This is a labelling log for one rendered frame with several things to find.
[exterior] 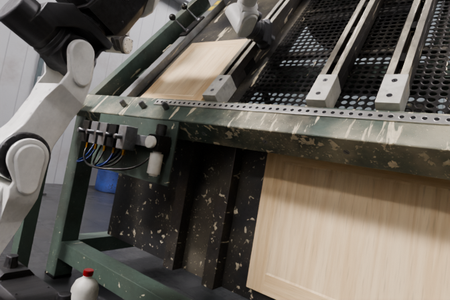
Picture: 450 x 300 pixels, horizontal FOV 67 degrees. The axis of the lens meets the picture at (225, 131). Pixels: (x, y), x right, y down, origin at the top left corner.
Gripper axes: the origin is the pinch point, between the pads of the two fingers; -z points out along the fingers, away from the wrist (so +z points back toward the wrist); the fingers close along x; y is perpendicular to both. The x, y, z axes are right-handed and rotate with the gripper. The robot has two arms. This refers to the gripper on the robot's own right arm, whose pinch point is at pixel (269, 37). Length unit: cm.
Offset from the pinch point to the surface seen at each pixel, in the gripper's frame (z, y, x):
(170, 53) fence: 2, 58, -5
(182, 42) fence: -6, 58, 3
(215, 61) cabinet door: 5.2, 24.3, -10.8
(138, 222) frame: 17, 54, -92
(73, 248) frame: 42, 68, -103
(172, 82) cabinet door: 16.6, 39.7, -22.5
